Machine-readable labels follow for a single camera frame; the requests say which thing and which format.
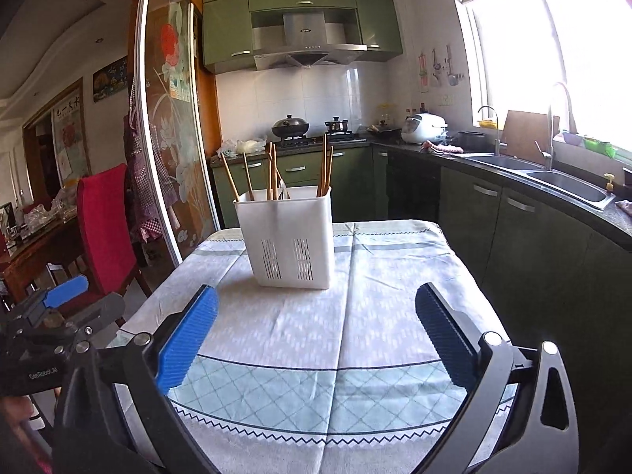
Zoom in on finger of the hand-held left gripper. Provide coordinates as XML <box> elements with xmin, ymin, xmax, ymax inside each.
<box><xmin>64</xmin><ymin>292</ymin><xmax>125</xmax><ymax>344</ymax></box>
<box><xmin>10</xmin><ymin>275</ymin><xmax>90</xmax><ymax>329</ymax></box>

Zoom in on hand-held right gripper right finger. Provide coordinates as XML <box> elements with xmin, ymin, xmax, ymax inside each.
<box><xmin>415</xmin><ymin>282</ymin><xmax>579</xmax><ymax>474</ymax></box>

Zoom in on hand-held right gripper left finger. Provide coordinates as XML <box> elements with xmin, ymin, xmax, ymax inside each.
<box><xmin>52</xmin><ymin>284</ymin><xmax>220</xmax><ymax>474</ymax></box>

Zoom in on white plastic utensil holder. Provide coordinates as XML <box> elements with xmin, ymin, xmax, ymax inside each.
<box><xmin>233</xmin><ymin>185</ymin><xmax>334</xmax><ymax>288</ymax></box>

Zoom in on person's left hand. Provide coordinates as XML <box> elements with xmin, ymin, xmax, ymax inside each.
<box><xmin>0</xmin><ymin>396</ymin><xmax>38</xmax><ymax>474</ymax></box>

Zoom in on wooden dining table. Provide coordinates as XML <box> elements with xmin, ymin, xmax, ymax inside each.
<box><xmin>0</xmin><ymin>207</ymin><xmax>85</xmax><ymax>307</ymax></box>

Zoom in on red covered wooden chair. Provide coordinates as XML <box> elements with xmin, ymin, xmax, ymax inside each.
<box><xmin>74</xmin><ymin>163</ymin><xmax>154</xmax><ymax>302</ymax></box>

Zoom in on clear plastic bags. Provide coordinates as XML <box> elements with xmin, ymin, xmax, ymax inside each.
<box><xmin>22</xmin><ymin>178</ymin><xmax>80</xmax><ymax>233</ymax></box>

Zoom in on patterned tablecloth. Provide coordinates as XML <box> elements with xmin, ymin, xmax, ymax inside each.
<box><xmin>118</xmin><ymin>220</ymin><xmax>519</xmax><ymax>474</ymax></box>

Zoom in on checkered hanging apron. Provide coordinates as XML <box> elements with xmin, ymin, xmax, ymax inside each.
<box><xmin>123</xmin><ymin>76</ymin><xmax>179</xmax><ymax>243</ymax></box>

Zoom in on black built-in appliance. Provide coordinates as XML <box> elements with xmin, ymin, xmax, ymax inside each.
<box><xmin>386</xmin><ymin>150</ymin><xmax>441</xmax><ymax>222</ymax></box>

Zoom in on pink cloth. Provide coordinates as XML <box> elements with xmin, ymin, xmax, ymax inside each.
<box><xmin>421</xmin><ymin>141</ymin><xmax>465</xmax><ymax>155</ymax></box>

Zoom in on black pot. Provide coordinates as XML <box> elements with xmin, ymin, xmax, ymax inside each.
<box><xmin>457</xmin><ymin>131</ymin><xmax>489</xmax><ymax>153</ymax></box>

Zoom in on steel double sink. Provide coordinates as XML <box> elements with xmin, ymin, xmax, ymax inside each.
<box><xmin>454</xmin><ymin>153</ymin><xmax>617</xmax><ymax>211</ymax></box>

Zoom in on white rice cooker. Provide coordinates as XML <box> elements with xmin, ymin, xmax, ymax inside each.
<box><xmin>401</xmin><ymin>113</ymin><xmax>449</xmax><ymax>145</ymax></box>

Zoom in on black kitchen countertop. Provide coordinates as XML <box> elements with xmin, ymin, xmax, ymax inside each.
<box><xmin>210</xmin><ymin>133</ymin><xmax>632</xmax><ymax>252</ymax></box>

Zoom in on small gooseneck faucet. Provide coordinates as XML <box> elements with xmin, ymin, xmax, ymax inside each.
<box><xmin>477</xmin><ymin>105</ymin><xmax>508</xmax><ymax>157</ymax></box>

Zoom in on flower print sliding glass door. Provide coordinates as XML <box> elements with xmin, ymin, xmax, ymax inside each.
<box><xmin>133</xmin><ymin>0</ymin><xmax>220</xmax><ymax>265</ymax></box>

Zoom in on wooden cutting board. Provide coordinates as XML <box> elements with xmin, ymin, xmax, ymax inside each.
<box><xmin>502</xmin><ymin>109</ymin><xmax>561</xmax><ymax>165</ymax></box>

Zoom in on tall chrome faucet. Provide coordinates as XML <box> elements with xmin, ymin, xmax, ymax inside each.
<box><xmin>534</xmin><ymin>81</ymin><xmax>577</xmax><ymax>171</ymax></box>

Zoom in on gas stove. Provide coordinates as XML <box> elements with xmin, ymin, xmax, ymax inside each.
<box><xmin>274</xmin><ymin>132</ymin><xmax>369</xmax><ymax>148</ymax></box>

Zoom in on black wok with lid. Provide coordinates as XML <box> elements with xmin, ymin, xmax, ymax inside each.
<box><xmin>271</xmin><ymin>115</ymin><xmax>311</xmax><ymax>140</ymax></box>

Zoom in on green containers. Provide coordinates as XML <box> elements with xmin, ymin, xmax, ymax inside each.
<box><xmin>583</xmin><ymin>134</ymin><xmax>618</xmax><ymax>159</ymax></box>

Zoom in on kitchen window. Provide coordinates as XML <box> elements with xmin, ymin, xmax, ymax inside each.
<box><xmin>444</xmin><ymin>0</ymin><xmax>632</xmax><ymax>154</ymax></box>

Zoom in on green upper kitchen cabinets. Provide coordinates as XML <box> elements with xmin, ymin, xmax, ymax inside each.
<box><xmin>201</xmin><ymin>0</ymin><xmax>406</xmax><ymax>75</ymax></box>

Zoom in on steel range hood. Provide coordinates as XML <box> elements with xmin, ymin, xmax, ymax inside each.
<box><xmin>251</xmin><ymin>9</ymin><xmax>369</xmax><ymax>71</ymax></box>

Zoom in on wall poster with red flower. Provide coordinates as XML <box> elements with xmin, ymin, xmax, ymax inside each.
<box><xmin>52</xmin><ymin>90</ymin><xmax>90</xmax><ymax>183</ymax></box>

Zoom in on wall hung metal ladle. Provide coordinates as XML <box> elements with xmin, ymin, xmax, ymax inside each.
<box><xmin>444</xmin><ymin>43</ymin><xmax>466</xmax><ymax>86</ymax></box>

